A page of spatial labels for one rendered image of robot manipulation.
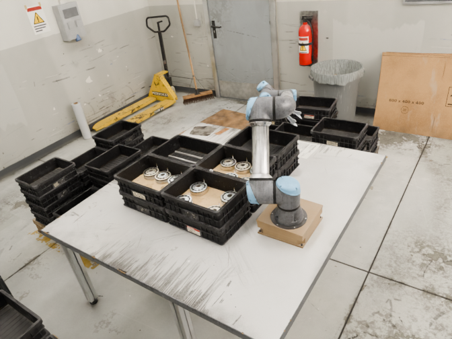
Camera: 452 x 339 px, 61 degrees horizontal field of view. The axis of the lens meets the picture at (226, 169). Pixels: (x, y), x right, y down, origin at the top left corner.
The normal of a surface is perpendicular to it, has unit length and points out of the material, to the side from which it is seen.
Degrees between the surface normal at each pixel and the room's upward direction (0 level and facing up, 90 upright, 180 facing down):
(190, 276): 0
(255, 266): 0
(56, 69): 90
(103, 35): 90
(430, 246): 0
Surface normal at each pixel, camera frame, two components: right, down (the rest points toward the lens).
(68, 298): -0.12, -0.84
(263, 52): -0.55, 0.50
